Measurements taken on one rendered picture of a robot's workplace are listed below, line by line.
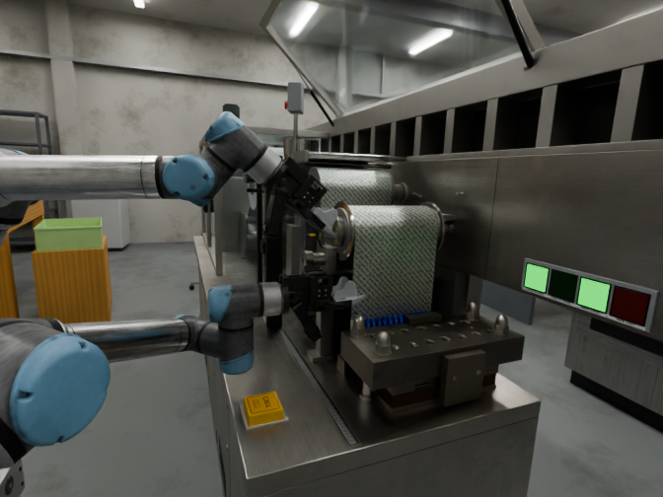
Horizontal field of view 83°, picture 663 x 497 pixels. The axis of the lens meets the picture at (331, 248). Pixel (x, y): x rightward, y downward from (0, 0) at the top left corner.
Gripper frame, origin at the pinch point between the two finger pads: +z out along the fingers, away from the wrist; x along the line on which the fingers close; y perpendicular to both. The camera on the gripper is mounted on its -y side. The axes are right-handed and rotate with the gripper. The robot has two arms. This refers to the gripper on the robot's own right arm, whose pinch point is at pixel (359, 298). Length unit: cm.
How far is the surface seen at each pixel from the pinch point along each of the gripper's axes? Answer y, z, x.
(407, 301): -2.0, 14.0, -0.2
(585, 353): -82, 207, 73
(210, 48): 261, 25, 722
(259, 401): -16.6, -26.5, -9.4
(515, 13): 63, 26, -14
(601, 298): 9.3, 29.4, -37.5
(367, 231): 16.8, 1.2, -0.2
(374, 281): 4.1, 3.8, -0.2
